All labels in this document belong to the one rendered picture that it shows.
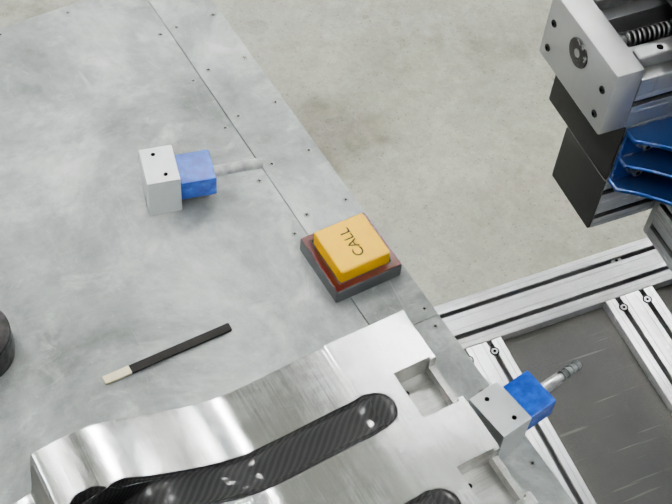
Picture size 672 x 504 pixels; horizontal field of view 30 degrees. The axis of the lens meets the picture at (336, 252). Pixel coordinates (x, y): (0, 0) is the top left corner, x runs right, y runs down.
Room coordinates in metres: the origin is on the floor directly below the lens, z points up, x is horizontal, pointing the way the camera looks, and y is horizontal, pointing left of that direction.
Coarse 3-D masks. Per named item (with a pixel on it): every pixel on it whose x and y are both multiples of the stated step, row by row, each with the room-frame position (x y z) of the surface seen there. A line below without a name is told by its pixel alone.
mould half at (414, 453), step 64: (384, 320) 0.66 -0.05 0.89; (256, 384) 0.58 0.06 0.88; (320, 384) 0.59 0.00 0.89; (384, 384) 0.59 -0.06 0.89; (64, 448) 0.47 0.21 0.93; (128, 448) 0.48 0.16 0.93; (192, 448) 0.50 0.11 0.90; (256, 448) 0.52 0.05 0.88; (384, 448) 0.53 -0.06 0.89; (448, 448) 0.53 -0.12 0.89
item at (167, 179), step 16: (144, 160) 0.86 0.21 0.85; (160, 160) 0.86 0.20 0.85; (176, 160) 0.87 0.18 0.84; (192, 160) 0.88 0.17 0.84; (208, 160) 0.88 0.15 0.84; (256, 160) 0.89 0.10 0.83; (144, 176) 0.84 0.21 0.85; (160, 176) 0.84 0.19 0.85; (176, 176) 0.84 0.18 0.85; (192, 176) 0.85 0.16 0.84; (208, 176) 0.86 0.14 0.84; (144, 192) 0.85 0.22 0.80; (160, 192) 0.83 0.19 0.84; (176, 192) 0.84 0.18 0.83; (192, 192) 0.85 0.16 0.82; (208, 192) 0.85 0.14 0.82; (160, 208) 0.83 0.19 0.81; (176, 208) 0.84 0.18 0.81
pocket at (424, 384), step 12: (432, 360) 0.62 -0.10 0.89; (396, 372) 0.61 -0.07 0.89; (408, 372) 0.61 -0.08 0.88; (420, 372) 0.62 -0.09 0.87; (432, 372) 0.62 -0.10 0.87; (408, 384) 0.61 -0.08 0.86; (420, 384) 0.61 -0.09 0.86; (432, 384) 0.61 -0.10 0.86; (444, 384) 0.61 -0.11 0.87; (420, 396) 0.60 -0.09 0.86; (432, 396) 0.60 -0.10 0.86; (444, 396) 0.60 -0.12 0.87; (456, 396) 0.59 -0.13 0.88; (420, 408) 0.59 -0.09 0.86; (432, 408) 0.59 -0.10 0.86
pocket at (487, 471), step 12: (480, 456) 0.53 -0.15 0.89; (492, 456) 0.53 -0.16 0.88; (468, 468) 0.52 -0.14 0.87; (480, 468) 0.53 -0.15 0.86; (492, 468) 0.53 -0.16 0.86; (504, 468) 0.53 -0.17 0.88; (468, 480) 0.52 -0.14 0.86; (480, 480) 0.52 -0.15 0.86; (492, 480) 0.52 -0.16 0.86; (504, 480) 0.52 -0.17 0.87; (480, 492) 0.51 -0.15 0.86; (492, 492) 0.51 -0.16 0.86; (504, 492) 0.51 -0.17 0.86; (516, 492) 0.50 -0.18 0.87
